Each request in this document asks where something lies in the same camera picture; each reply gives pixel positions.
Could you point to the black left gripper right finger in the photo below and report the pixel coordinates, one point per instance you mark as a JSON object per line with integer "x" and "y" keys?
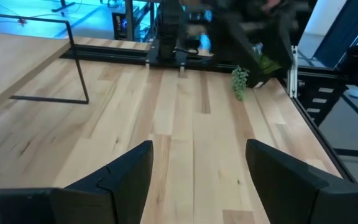
{"x": 300, "y": 199}

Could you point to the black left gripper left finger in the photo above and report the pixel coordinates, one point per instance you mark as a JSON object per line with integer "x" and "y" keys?
{"x": 120, "y": 189}

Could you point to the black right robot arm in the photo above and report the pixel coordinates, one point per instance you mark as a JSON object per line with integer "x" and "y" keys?
{"x": 169, "y": 31}

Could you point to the wooden shelf with black legs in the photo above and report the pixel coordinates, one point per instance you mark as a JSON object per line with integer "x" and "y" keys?
{"x": 11, "y": 62}

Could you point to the potted green succulent plant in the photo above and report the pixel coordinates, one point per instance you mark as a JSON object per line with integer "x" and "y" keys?
{"x": 239, "y": 81}

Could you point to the black box with blue light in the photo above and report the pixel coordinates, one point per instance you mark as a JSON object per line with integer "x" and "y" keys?
{"x": 118, "y": 25}

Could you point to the silver aluminium frame post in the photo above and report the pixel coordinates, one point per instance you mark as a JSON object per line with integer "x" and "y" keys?
{"x": 292, "y": 71}

